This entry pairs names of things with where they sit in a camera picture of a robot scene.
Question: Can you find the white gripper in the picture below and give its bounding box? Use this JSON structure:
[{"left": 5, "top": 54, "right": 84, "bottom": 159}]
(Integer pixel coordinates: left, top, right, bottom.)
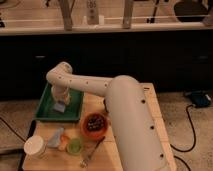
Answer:
[{"left": 51, "top": 86, "right": 70, "bottom": 105}]

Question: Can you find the blue grey sponge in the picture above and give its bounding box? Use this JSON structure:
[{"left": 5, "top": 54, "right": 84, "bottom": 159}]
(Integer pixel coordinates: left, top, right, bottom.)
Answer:
[{"left": 53, "top": 103, "right": 66, "bottom": 113}]

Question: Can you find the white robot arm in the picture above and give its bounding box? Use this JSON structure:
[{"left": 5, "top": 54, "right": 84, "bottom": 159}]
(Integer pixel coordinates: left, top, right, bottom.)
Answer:
[{"left": 46, "top": 62, "right": 171, "bottom": 171}]

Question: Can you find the green plastic tray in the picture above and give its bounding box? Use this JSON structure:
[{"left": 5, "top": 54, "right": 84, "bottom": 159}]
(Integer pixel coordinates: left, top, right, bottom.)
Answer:
[{"left": 35, "top": 83, "right": 84, "bottom": 122}]

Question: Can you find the orange small object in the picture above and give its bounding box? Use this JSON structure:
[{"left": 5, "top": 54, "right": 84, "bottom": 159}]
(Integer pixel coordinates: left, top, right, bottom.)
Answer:
[{"left": 58, "top": 134, "right": 70, "bottom": 151}]

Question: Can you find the orange bowl with dark food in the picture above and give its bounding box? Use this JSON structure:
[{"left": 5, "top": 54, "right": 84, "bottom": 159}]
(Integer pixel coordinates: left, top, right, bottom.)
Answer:
[{"left": 80, "top": 113, "right": 108, "bottom": 141}]

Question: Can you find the grey blue cloth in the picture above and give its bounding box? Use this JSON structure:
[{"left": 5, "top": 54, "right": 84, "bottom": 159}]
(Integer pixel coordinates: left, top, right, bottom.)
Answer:
[{"left": 47, "top": 127, "right": 64, "bottom": 148}]

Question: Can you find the green round lid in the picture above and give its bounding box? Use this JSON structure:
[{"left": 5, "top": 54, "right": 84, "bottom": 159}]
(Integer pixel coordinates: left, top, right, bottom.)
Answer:
[{"left": 66, "top": 138, "right": 82, "bottom": 155}]

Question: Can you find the white lidded container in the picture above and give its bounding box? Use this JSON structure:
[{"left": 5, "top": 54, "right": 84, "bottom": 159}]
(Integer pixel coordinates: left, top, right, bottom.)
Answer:
[{"left": 24, "top": 135, "right": 46, "bottom": 157}]

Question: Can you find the metal fork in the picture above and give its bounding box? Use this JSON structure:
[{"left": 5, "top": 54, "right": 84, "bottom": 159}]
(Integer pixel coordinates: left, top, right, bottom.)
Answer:
[{"left": 80, "top": 136, "right": 105, "bottom": 168}]

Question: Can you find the white remote control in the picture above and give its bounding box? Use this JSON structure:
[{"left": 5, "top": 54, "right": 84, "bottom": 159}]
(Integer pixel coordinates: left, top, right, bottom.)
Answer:
[{"left": 86, "top": 0, "right": 99, "bottom": 25}]

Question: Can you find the blue black floor device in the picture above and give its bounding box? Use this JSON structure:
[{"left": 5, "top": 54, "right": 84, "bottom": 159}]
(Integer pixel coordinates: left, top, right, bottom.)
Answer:
[{"left": 190, "top": 92, "right": 211, "bottom": 108}]

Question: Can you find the black chair base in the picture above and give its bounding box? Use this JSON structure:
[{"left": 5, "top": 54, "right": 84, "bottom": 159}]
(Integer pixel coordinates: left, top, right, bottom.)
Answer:
[{"left": 174, "top": 0, "right": 208, "bottom": 22}]

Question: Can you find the left wooden post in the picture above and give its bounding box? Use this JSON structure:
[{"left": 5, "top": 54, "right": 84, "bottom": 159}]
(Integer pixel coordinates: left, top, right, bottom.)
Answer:
[{"left": 59, "top": 0, "right": 72, "bottom": 31}]

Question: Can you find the wooden post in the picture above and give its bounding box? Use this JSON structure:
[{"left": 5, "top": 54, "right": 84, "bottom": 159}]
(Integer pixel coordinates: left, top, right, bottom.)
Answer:
[
  {"left": 122, "top": 0, "right": 134, "bottom": 29},
  {"left": 59, "top": 0, "right": 72, "bottom": 31}
]

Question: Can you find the right wooden post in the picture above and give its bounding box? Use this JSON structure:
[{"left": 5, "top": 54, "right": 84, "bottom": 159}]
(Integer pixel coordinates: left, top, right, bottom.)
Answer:
[{"left": 122, "top": 0, "right": 134, "bottom": 29}]

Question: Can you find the black cable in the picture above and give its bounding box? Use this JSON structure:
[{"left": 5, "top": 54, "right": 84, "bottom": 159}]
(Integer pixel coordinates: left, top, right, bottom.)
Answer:
[{"left": 170, "top": 103, "right": 198, "bottom": 171}]

